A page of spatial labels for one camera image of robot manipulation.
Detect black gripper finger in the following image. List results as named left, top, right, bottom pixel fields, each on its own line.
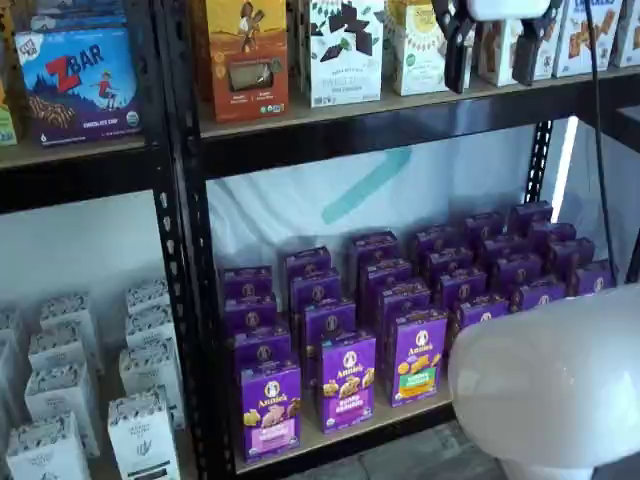
left=432, top=0, right=475, bottom=95
left=512, top=0, right=564, bottom=87

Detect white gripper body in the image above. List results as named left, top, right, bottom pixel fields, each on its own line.
left=467, top=0, right=551, bottom=22

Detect purple Annie's box pink patch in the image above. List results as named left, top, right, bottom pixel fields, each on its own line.
left=239, top=363, right=304, bottom=464

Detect pretzel crackers cheddar box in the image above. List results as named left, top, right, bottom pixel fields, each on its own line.
left=473, top=18, right=556, bottom=87

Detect Simple Mills snack bar box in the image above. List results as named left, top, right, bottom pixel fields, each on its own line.
left=389, top=0, right=451, bottom=97

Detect pretzel crackers sea salt box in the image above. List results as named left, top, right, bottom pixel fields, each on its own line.
left=553, top=0, right=625, bottom=79

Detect white crackers box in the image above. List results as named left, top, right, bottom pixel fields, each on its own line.
left=610, top=0, right=640, bottom=70

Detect white chocolate chip box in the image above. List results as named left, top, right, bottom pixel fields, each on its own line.
left=305, top=0, right=386, bottom=109

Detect black metal shelf rack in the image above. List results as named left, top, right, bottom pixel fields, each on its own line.
left=0, top=0, right=201, bottom=480
left=154, top=0, right=640, bottom=480

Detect purple Annie's snack box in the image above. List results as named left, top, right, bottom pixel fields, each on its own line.
left=347, top=230, right=400, bottom=271
left=375, top=278, right=432, bottom=351
left=528, top=221, right=578, bottom=249
left=570, top=259, right=617, bottom=297
left=289, top=268, right=343, bottom=321
left=437, top=268, right=489, bottom=311
left=283, top=246, right=333, bottom=281
left=218, top=265, right=275, bottom=301
left=545, top=237, right=596, bottom=276
left=460, top=211, right=506, bottom=241
left=302, top=298, right=358, bottom=386
left=478, top=233, right=527, bottom=264
left=423, top=246, right=475, bottom=281
left=507, top=200, right=554, bottom=231
left=223, top=294, right=279, bottom=334
left=410, top=223, right=460, bottom=256
left=362, top=256, right=415, bottom=301
left=493, top=253, right=545, bottom=291
left=232, top=323, right=292, bottom=374

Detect orange yellow Revival box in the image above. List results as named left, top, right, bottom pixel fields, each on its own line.
left=205, top=0, right=291, bottom=124

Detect purple Annie's box brown bunnies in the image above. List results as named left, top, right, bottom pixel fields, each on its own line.
left=508, top=278, right=567, bottom=314

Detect purple Annie's box yellow bunnies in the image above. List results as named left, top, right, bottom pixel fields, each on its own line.
left=451, top=293, right=511, bottom=346

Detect purple Annie's box green patch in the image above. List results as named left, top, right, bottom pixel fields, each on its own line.
left=387, top=307, right=450, bottom=408

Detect blue Z Bar box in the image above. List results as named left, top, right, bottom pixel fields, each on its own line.
left=28, top=0, right=130, bottom=32
left=13, top=27, right=145, bottom=149

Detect white tea box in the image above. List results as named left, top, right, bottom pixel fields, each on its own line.
left=5, top=410, right=93, bottom=480
left=117, top=343, right=187, bottom=430
left=26, top=325, right=105, bottom=376
left=0, top=305, right=27, bottom=351
left=23, top=360, right=103, bottom=459
left=38, top=293, right=95, bottom=335
left=123, top=305, right=177, bottom=351
left=123, top=278, right=172, bottom=314
left=106, top=383, right=182, bottom=480

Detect yellow Bobo's bar box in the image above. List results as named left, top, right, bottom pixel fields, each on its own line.
left=0, top=0, right=20, bottom=147

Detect teal tape strip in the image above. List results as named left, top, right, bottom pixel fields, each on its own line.
left=319, top=146, right=414, bottom=225

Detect white plastic backdrop sheet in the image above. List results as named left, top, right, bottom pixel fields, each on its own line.
left=205, top=117, right=581, bottom=311

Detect black cable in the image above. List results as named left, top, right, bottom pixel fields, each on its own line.
left=582, top=0, right=621, bottom=289

